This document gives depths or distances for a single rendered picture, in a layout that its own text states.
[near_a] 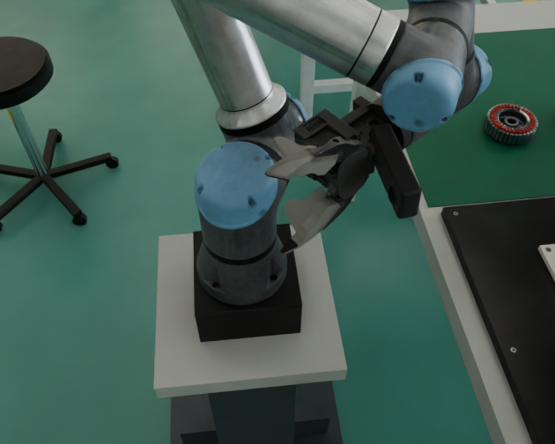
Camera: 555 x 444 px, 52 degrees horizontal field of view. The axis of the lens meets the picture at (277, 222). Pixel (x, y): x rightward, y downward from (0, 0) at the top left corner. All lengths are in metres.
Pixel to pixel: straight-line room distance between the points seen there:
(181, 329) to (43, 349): 1.00
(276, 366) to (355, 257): 1.11
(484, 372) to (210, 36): 0.68
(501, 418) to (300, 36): 0.68
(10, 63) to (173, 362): 1.32
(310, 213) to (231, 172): 0.15
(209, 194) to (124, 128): 1.81
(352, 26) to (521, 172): 0.82
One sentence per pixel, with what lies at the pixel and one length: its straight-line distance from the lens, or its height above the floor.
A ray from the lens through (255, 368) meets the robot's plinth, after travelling 0.98.
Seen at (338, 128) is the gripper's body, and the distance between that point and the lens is 0.69.
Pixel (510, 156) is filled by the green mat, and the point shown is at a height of 0.75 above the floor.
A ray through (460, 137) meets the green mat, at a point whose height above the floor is 0.75.
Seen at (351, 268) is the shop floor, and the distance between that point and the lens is 2.01.
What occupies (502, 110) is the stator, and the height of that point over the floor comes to 0.78.
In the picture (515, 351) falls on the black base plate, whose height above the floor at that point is 0.77.
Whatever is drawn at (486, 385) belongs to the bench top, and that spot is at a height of 0.75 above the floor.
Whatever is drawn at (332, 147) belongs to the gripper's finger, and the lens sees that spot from 0.63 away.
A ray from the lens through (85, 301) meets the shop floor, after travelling 2.03.
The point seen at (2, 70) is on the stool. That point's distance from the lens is 2.04.
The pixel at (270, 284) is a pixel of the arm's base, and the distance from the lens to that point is 0.92.
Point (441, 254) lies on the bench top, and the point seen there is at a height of 0.75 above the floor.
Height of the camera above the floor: 1.63
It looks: 50 degrees down
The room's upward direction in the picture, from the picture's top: straight up
